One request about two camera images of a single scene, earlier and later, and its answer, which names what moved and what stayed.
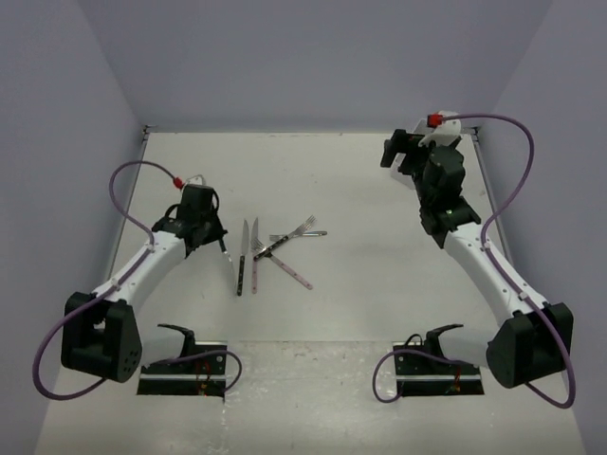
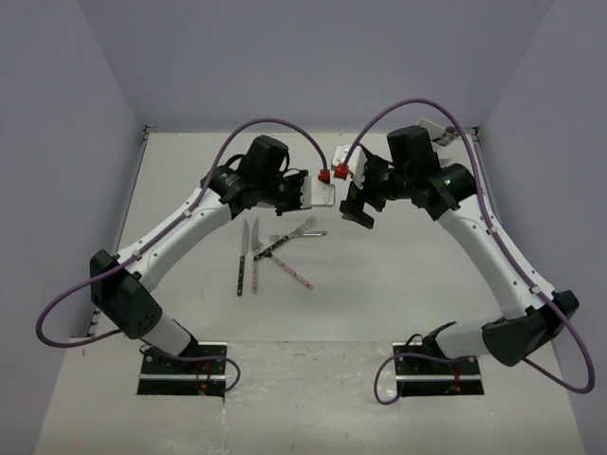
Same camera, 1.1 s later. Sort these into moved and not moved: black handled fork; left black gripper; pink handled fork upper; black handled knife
Moved: left black gripper
Not moved: black handled knife; black handled fork; pink handled fork upper
